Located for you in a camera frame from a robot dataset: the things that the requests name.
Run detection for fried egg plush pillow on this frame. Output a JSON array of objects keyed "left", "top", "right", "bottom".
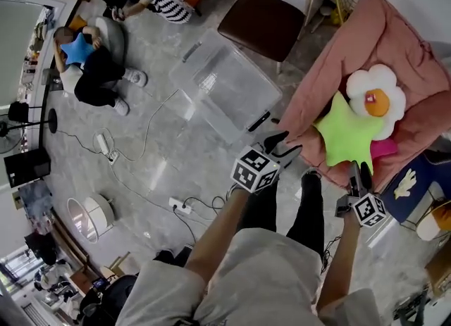
[{"left": 345, "top": 63, "right": 407, "bottom": 142}]

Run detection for person's left forearm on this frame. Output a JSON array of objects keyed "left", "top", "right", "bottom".
[{"left": 185, "top": 187, "right": 254, "bottom": 276}]

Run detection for blue star plush pillow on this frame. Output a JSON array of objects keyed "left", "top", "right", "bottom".
[{"left": 59, "top": 32, "right": 96, "bottom": 66}]

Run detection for grey beanbag seat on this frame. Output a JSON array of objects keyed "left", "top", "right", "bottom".
[{"left": 59, "top": 16, "right": 126, "bottom": 95}]

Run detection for shelf of small goods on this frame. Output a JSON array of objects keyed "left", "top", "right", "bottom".
[{"left": 20, "top": 4, "right": 57, "bottom": 82}]

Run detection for pink star plush pillow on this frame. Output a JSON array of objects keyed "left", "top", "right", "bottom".
[{"left": 369, "top": 138, "right": 399, "bottom": 161}]

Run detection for black cabinet box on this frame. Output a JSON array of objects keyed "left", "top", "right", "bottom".
[{"left": 3, "top": 147, "right": 52, "bottom": 189}]

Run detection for orange pillow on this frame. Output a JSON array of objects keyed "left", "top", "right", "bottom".
[{"left": 68, "top": 14, "right": 87, "bottom": 32}]

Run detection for pink padded armchair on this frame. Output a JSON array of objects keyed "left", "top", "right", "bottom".
[{"left": 276, "top": 0, "right": 451, "bottom": 195}]

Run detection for person's right forearm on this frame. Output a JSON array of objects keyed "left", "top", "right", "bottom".
[{"left": 315, "top": 211, "right": 360, "bottom": 313}]

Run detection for black standing fan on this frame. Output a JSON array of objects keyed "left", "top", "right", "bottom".
[{"left": 0, "top": 101, "right": 58, "bottom": 155}]

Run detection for clear plastic storage bin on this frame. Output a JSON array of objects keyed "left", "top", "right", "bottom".
[{"left": 168, "top": 27, "right": 283, "bottom": 146}]

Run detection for white cable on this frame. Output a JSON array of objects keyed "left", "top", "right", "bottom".
[
  {"left": 116, "top": 88, "right": 180, "bottom": 162},
  {"left": 111, "top": 164, "right": 173, "bottom": 213}
]

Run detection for navy blue chair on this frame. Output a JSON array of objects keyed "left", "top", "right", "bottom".
[{"left": 380, "top": 151, "right": 451, "bottom": 227}]

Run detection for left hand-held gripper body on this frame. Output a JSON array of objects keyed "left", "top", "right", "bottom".
[{"left": 230, "top": 141, "right": 283, "bottom": 194}]

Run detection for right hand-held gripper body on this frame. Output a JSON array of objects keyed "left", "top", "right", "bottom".
[{"left": 334, "top": 182, "right": 388, "bottom": 228}]

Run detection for black cable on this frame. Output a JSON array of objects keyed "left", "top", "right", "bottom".
[
  {"left": 319, "top": 236, "right": 341, "bottom": 276},
  {"left": 172, "top": 196, "right": 226, "bottom": 244},
  {"left": 56, "top": 130, "right": 113, "bottom": 160}
]

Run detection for green star plush pillow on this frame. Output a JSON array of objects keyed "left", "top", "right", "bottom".
[{"left": 312, "top": 91, "right": 387, "bottom": 177}]

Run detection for long white power strip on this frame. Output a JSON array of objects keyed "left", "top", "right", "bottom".
[{"left": 95, "top": 133, "right": 110, "bottom": 155}]

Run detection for person's black trousers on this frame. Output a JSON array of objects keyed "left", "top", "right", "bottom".
[{"left": 234, "top": 169, "right": 325, "bottom": 258}]

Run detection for light wooden stool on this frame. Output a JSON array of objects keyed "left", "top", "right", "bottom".
[{"left": 100, "top": 252, "right": 131, "bottom": 278}]

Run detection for blue grey mottled cloth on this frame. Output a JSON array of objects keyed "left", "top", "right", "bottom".
[{"left": 17, "top": 179, "right": 54, "bottom": 220}]

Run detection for white hand-shaped plush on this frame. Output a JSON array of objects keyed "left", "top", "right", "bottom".
[{"left": 393, "top": 168, "right": 417, "bottom": 199}]

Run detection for brown seat wooden chair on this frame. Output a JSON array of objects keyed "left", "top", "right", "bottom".
[{"left": 217, "top": 0, "right": 318, "bottom": 74}]

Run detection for person's grey shirt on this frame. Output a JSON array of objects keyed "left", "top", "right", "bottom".
[{"left": 116, "top": 227, "right": 383, "bottom": 326}]

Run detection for orange white gold-frame chair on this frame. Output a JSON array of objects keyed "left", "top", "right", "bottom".
[{"left": 400, "top": 197, "right": 451, "bottom": 243}]

